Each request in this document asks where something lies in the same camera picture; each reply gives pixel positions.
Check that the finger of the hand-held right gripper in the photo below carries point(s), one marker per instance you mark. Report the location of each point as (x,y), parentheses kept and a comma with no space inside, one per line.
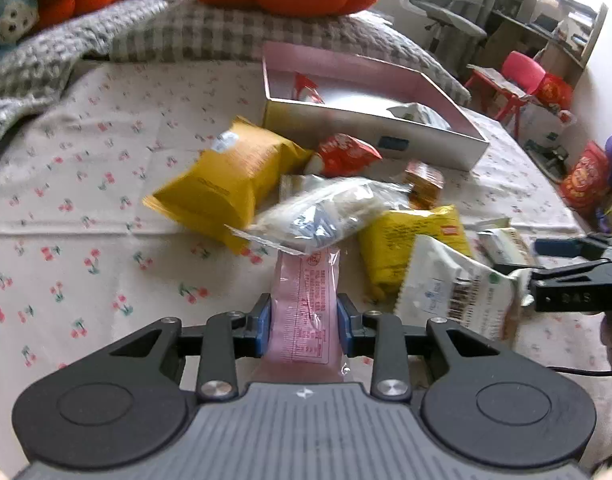
(576,290)
(561,246)

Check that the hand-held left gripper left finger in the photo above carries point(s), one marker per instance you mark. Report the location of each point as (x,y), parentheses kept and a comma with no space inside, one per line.
(263,321)

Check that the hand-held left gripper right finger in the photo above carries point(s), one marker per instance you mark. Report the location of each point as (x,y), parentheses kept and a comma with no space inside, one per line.
(344,322)

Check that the pink snack packet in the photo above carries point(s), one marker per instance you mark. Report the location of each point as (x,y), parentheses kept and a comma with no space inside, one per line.
(306,310)

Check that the white snack packet brown print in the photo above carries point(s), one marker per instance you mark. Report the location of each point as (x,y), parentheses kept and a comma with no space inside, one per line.
(451,285)

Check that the clear plastic snack packet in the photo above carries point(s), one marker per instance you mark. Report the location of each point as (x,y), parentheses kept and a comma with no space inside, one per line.
(326,210)

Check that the large yellow snack bag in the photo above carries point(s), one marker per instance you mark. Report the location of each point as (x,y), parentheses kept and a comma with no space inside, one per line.
(230,175)

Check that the red snack packet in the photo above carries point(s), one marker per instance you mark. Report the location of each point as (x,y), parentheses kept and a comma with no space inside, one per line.
(306,89)
(343,155)

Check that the white cardboard box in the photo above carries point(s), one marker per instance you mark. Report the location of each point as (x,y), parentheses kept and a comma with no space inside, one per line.
(296,120)

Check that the large red gift bag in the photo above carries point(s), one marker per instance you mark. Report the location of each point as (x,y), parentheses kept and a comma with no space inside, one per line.
(586,175)

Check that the black floor device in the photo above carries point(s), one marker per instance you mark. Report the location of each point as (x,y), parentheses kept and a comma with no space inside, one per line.
(548,157)

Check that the white paper bag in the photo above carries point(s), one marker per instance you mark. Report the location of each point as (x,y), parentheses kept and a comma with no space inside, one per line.
(541,122)

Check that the small orange-brown snack packet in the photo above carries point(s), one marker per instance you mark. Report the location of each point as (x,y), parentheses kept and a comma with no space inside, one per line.
(425,180)

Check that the small red gift bag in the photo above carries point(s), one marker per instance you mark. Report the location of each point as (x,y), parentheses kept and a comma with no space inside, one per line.
(553,91)

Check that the papers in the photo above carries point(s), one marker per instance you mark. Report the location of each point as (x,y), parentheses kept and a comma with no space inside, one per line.
(496,80)

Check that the pink plastic chair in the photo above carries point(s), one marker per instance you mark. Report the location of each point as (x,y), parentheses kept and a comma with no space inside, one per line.
(523,67)

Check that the wooden desk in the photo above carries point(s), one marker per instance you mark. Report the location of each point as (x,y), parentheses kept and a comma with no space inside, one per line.
(566,55)

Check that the silver foil snack packet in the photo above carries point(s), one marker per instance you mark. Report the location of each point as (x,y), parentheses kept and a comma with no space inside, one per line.
(416,112)

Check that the cherry print bedsheet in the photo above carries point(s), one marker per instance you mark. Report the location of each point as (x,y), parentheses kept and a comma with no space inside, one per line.
(85,185)

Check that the grey office chair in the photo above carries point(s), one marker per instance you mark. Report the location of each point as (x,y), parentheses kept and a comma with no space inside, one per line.
(451,15)

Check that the grey checkered pillow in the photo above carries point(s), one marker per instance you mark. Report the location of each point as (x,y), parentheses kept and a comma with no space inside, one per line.
(235,30)

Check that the grey checkered blanket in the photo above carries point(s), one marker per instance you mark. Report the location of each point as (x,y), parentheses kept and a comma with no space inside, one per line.
(45,55)

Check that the blue monkey plush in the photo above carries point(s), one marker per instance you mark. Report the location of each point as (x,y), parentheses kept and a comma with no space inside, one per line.
(10,20)

